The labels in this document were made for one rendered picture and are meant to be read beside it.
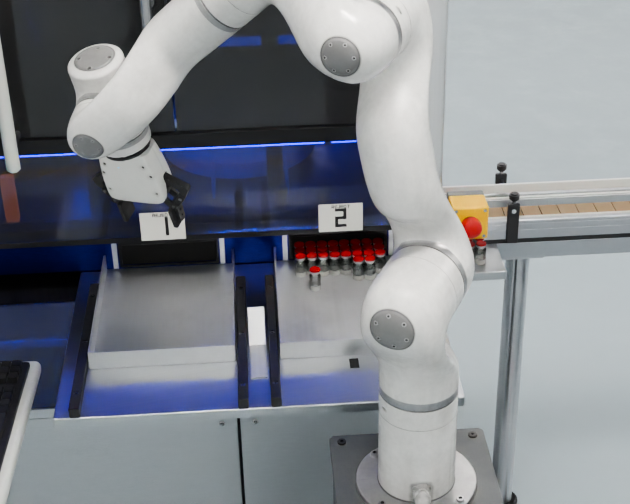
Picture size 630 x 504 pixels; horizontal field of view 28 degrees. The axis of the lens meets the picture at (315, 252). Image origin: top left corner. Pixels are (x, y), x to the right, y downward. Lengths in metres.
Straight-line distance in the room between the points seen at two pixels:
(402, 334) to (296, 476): 1.11
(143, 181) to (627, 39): 4.49
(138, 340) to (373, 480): 0.57
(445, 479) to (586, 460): 1.52
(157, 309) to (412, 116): 0.90
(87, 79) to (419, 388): 0.65
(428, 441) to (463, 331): 2.03
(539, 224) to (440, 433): 0.82
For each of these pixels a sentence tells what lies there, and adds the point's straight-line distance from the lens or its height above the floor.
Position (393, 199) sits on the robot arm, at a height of 1.38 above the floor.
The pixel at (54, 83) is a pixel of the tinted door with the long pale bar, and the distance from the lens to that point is 2.31.
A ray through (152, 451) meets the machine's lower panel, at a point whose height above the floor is 0.47.
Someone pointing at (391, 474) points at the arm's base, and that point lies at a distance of 1.95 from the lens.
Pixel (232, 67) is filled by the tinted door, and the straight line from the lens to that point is 2.27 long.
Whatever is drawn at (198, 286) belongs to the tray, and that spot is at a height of 0.88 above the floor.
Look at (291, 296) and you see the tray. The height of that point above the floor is 0.88.
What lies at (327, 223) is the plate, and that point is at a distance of 2.41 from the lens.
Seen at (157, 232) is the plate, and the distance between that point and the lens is 2.41.
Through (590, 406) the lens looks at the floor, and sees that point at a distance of 3.64.
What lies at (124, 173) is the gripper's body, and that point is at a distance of 1.96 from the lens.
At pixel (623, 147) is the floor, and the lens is 5.13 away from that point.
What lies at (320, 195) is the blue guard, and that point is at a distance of 2.38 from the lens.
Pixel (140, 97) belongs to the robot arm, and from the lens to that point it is 1.76.
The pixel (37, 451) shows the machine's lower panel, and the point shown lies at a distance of 2.74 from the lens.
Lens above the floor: 2.18
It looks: 30 degrees down
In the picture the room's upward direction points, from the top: 1 degrees counter-clockwise
